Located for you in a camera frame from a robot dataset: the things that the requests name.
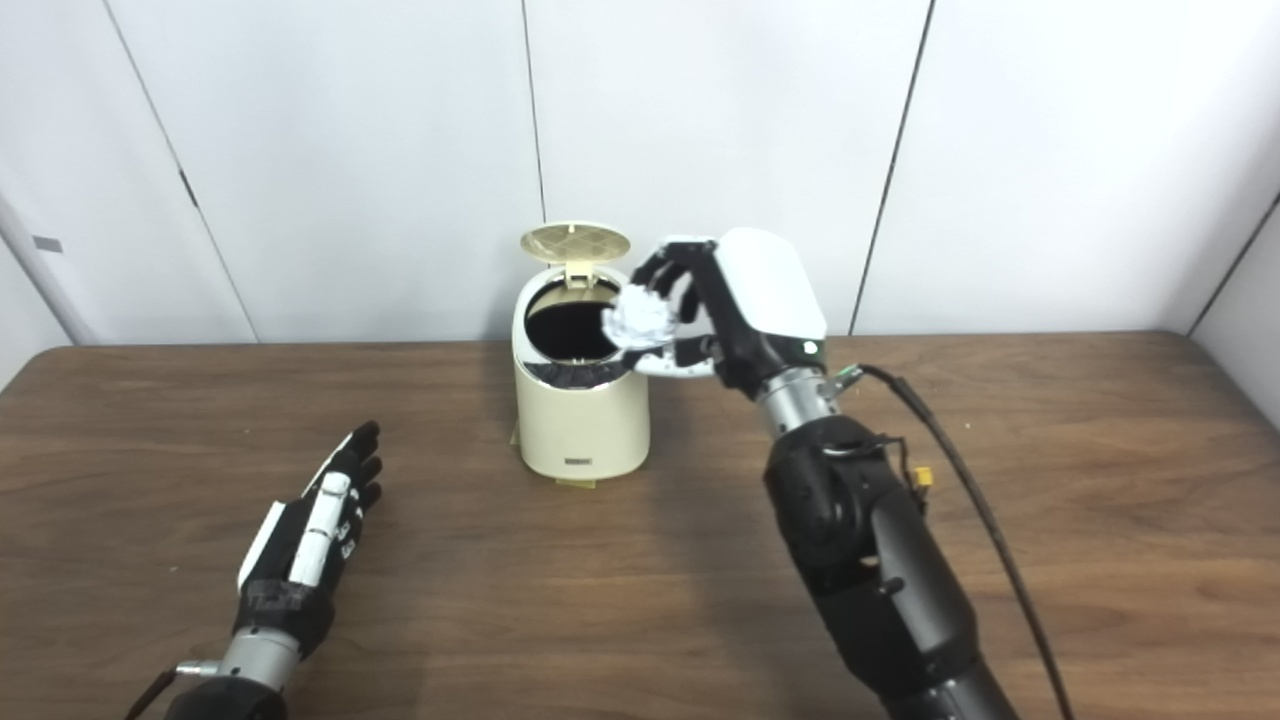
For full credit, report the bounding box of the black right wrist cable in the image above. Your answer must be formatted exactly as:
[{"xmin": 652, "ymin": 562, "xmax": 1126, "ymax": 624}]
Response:
[{"xmin": 830, "ymin": 364, "xmax": 1076, "ymax": 720}]

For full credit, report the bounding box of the white paper ball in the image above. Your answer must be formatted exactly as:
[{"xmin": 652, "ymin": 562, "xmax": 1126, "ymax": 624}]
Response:
[{"xmin": 602, "ymin": 283, "xmax": 681, "ymax": 351}]

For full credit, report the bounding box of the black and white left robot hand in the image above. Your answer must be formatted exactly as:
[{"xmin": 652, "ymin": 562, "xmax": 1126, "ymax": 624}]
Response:
[{"xmin": 236, "ymin": 421, "xmax": 385, "ymax": 656}]

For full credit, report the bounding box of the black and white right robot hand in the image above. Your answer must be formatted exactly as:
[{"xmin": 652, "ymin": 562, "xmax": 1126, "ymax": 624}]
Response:
[{"xmin": 630, "ymin": 228, "xmax": 831, "ymax": 396}]

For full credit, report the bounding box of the cream-colored lidded trash bin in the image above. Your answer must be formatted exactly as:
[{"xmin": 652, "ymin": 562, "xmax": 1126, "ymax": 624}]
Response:
[{"xmin": 511, "ymin": 223, "xmax": 651, "ymax": 483}]

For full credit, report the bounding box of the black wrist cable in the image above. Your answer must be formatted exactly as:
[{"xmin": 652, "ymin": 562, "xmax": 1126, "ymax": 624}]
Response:
[
  {"xmin": 830, "ymin": 364, "xmax": 1076, "ymax": 720},
  {"xmin": 125, "ymin": 660, "xmax": 223, "ymax": 720}
]

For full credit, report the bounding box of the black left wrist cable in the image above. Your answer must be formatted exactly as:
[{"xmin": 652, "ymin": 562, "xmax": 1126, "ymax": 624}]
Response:
[{"xmin": 125, "ymin": 660, "xmax": 223, "ymax": 720}]

